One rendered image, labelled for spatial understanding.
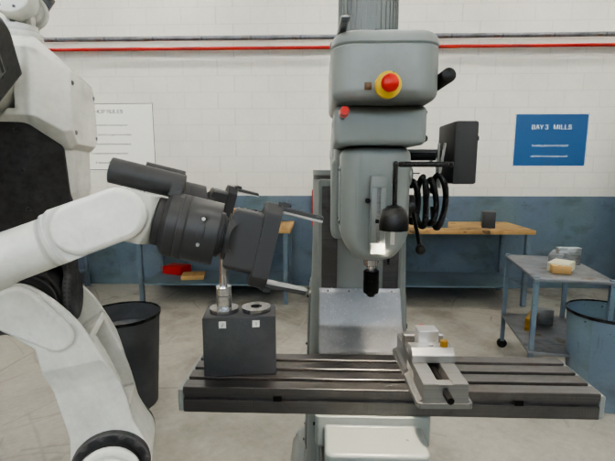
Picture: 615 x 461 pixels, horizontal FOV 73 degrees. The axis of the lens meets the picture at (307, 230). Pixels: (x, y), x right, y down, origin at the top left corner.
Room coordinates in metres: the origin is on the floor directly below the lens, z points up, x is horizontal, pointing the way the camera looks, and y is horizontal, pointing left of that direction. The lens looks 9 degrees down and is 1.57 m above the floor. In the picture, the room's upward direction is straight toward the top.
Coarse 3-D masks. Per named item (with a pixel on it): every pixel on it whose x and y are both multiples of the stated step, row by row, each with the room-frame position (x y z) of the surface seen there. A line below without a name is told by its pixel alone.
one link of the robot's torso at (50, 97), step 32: (32, 64) 0.64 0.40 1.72; (64, 64) 0.69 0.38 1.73; (32, 96) 0.63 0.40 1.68; (64, 96) 0.68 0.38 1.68; (0, 128) 0.63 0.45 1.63; (32, 128) 0.65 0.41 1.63; (64, 128) 0.67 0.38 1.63; (96, 128) 0.87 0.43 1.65; (0, 160) 0.64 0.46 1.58; (32, 160) 0.65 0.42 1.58; (64, 160) 0.69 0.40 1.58; (0, 192) 0.64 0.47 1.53; (32, 192) 0.66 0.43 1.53; (64, 192) 0.70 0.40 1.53; (0, 224) 0.66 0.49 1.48
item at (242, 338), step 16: (256, 304) 1.29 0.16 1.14; (272, 304) 1.33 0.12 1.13; (208, 320) 1.20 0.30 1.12; (224, 320) 1.20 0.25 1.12; (240, 320) 1.21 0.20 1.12; (256, 320) 1.21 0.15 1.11; (272, 320) 1.21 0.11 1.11; (208, 336) 1.20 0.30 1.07; (224, 336) 1.20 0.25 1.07; (240, 336) 1.21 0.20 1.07; (256, 336) 1.21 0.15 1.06; (272, 336) 1.21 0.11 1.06; (208, 352) 1.20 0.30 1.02; (224, 352) 1.20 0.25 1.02; (240, 352) 1.21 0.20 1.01; (256, 352) 1.21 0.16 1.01; (272, 352) 1.21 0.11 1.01; (208, 368) 1.20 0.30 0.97; (224, 368) 1.20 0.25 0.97; (240, 368) 1.21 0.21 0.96; (256, 368) 1.21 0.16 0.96; (272, 368) 1.21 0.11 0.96
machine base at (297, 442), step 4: (300, 428) 2.04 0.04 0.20; (304, 428) 2.04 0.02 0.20; (296, 432) 2.04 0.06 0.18; (300, 432) 2.01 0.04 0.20; (304, 432) 2.01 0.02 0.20; (296, 436) 2.03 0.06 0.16; (300, 436) 1.97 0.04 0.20; (304, 436) 1.97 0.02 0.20; (296, 440) 1.99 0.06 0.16; (300, 440) 1.94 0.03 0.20; (304, 440) 1.94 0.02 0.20; (296, 444) 1.96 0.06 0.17; (300, 444) 1.92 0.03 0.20; (304, 444) 1.92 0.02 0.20; (292, 448) 1.98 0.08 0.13; (296, 448) 1.91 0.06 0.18; (300, 448) 1.88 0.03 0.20; (304, 448) 1.88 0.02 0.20; (292, 452) 1.95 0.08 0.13; (296, 452) 1.88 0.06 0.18; (300, 452) 1.85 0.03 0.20; (304, 452) 1.85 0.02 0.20; (292, 456) 1.91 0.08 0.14; (296, 456) 1.83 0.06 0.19; (300, 456) 1.82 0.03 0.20; (292, 460) 1.87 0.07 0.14; (296, 460) 1.80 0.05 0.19; (300, 460) 1.80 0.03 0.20
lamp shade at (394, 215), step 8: (384, 208) 1.03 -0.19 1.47; (392, 208) 1.01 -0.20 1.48; (400, 208) 1.01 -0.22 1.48; (384, 216) 1.00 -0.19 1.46; (392, 216) 0.99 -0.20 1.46; (400, 216) 0.99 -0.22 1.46; (384, 224) 1.00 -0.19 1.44; (392, 224) 0.99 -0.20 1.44; (400, 224) 0.99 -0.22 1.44; (408, 224) 1.01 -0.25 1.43
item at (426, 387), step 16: (400, 336) 1.35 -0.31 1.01; (400, 352) 1.31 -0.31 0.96; (400, 368) 1.24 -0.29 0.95; (416, 368) 1.12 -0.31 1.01; (432, 368) 1.14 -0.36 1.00; (448, 368) 1.12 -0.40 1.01; (416, 384) 1.09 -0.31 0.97; (432, 384) 1.03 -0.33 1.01; (448, 384) 1.03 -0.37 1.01; (464, 384) 1.03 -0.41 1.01; (416, 400) 1.04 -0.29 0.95; (432, 400) 1.03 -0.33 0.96; (464, 400) 1.03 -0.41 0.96
